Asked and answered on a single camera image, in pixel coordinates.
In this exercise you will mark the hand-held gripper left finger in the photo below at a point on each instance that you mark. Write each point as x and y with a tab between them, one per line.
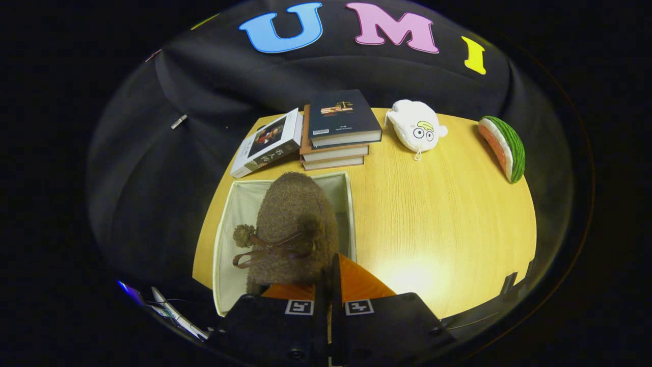
318	326

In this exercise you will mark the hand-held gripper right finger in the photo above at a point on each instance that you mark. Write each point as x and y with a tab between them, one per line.
337	306

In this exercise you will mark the brown fuzzy shoe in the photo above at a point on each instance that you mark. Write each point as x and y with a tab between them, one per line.
293	214

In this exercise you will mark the grey fabric storage box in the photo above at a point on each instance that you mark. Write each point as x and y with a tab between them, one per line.
232	255

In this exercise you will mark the white slim device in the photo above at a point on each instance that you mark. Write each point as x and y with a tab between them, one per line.
178	317

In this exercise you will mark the thin brown book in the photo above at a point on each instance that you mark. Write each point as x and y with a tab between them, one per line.
333	163

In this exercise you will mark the brown cover book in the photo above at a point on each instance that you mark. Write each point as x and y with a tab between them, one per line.
338	153

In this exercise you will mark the white book with portrait cover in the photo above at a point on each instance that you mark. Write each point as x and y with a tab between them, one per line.
267	140

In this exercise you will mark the dark hardcover book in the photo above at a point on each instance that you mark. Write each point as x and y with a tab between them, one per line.
341	114

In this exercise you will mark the small blue lit device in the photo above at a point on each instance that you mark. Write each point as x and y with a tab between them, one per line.
130	293

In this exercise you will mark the white plush toy with face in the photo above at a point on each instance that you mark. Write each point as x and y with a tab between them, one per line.
410	125

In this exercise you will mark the watermelon slice plush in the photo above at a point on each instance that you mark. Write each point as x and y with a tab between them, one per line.
504	148

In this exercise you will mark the silver metal clip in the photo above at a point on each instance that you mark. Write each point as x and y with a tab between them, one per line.
179	121

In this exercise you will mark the pink clip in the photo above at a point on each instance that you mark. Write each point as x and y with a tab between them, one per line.
153	55

